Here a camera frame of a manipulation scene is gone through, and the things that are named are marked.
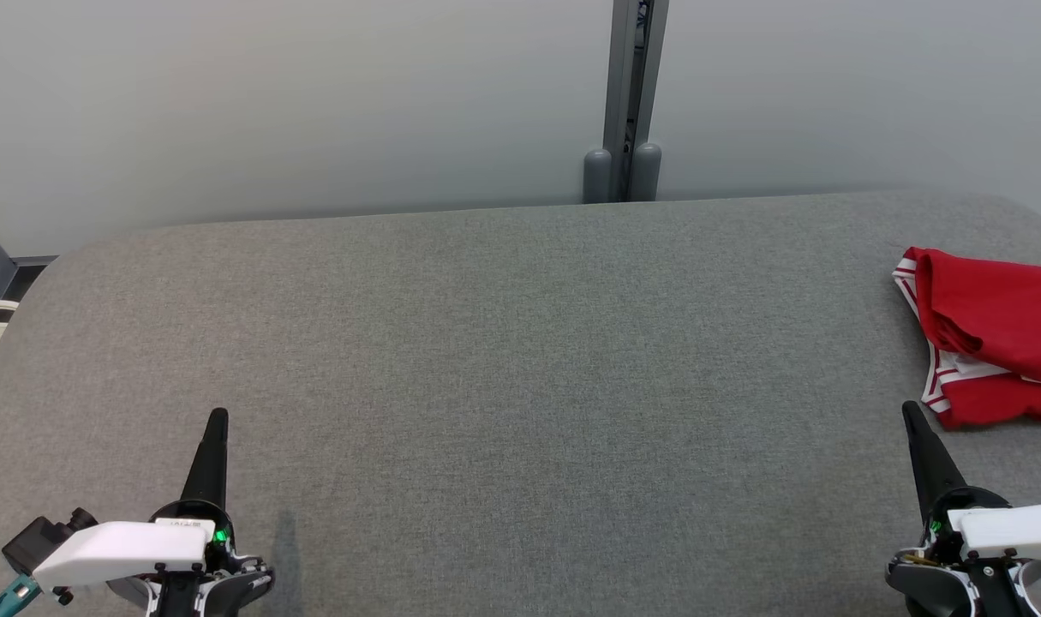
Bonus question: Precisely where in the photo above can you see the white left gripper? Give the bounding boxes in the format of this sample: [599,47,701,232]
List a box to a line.
[32,407,238,590]

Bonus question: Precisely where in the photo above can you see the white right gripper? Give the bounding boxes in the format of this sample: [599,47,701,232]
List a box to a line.
[901,400,1041,564]

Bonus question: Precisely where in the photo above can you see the red Bulls basketball jersey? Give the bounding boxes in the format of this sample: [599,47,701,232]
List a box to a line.
[893,247,1041,429]

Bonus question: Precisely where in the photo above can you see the left camera cable teal plug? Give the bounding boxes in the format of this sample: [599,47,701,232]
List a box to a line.
[0,574,41,617]

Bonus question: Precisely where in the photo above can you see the grey partition post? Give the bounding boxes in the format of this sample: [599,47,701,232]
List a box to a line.
[583,0,671,205]

